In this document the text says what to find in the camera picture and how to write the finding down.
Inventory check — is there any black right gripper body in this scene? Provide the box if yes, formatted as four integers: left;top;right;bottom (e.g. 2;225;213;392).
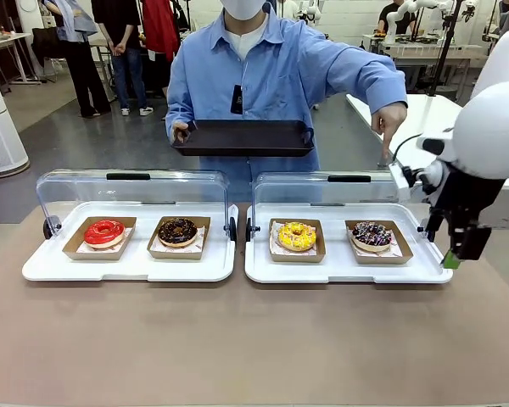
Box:
430;163;508;232

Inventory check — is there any white paper liner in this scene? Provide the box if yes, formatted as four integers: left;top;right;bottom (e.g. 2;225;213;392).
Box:
347;228;404;259
76;226;133;254
150;226;207;252
270;222;319;258

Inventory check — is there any purple sprinkled chocolate donut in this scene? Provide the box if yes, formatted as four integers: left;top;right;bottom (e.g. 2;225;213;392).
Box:
344;219;414;265
350;220;394;253

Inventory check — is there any black serving tray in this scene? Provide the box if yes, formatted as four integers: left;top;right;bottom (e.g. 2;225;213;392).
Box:
171;119;316;158

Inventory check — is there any person's left forearm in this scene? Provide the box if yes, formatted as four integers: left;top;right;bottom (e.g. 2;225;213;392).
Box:
341;53;408;118

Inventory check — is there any person's right forearm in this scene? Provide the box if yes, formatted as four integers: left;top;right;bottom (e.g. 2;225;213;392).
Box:
165;82;197;128

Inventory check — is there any yellow glazed donut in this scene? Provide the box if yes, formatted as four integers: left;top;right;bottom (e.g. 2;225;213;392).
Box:
268;218;327;264

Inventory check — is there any yellow sprinkled donut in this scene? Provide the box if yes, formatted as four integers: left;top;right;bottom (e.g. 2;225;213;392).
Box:
277;221;318;252

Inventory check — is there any seated person in black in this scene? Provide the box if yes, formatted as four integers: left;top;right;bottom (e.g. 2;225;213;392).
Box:
377;2;417;36

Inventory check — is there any person in blue shirt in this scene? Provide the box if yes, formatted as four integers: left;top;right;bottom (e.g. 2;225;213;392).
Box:
165;0;408;203

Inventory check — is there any chocolate glazed donut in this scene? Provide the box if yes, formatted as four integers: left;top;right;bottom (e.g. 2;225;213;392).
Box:
147;215;212;260

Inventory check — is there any red glazed donut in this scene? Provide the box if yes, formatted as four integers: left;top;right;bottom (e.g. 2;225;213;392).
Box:
83;218;126;249

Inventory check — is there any cardboard donut tray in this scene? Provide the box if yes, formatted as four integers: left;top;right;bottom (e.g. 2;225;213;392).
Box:
62;216;137;261

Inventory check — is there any person's left hand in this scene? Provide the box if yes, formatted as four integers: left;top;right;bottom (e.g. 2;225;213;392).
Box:
371;103;408;166

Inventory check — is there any person's right hand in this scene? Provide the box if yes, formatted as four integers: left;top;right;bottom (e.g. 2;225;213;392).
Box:
169;121;192;143

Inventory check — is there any white side table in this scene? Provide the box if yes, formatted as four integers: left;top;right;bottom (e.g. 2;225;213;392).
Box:
346;93;509;191

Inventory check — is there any white display case base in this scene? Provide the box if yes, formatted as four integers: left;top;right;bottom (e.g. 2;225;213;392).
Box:
21;201;238;283
244;202;454;284

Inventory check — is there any clear display case lid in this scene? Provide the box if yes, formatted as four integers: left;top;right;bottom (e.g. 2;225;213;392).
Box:
36;169;238;243
245;170;436;243

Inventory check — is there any background work table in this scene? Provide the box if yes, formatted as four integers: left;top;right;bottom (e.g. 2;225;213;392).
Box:
362;32;489;92

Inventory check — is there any white face mask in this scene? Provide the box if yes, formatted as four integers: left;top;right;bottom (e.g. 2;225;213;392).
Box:
219;0;267;21

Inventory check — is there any red jacket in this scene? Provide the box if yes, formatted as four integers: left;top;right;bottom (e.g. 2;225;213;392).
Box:
142;0;182;64

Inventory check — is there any bystander in black top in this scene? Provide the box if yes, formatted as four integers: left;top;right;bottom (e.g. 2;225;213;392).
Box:
91;0;154;117

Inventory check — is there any bystander in light blue shirt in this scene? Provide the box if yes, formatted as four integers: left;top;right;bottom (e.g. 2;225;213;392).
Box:
42;0;111;119

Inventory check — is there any black office chair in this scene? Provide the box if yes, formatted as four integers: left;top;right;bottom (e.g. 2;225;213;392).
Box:
31;27;65;82

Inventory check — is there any white air purifier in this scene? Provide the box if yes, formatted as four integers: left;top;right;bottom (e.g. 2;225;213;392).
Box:
0;62;30;175

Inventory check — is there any white background desk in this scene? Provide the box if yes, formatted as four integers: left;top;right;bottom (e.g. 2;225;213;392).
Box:
0;32;42;86

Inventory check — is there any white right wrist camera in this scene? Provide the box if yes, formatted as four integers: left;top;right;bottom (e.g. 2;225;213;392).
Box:
389;162;413;204

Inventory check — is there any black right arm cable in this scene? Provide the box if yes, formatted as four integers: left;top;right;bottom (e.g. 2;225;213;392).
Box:
390;134;425;164

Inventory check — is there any black camera stand pole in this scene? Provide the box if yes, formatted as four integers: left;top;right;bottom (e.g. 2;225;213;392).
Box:
426;0;467;98

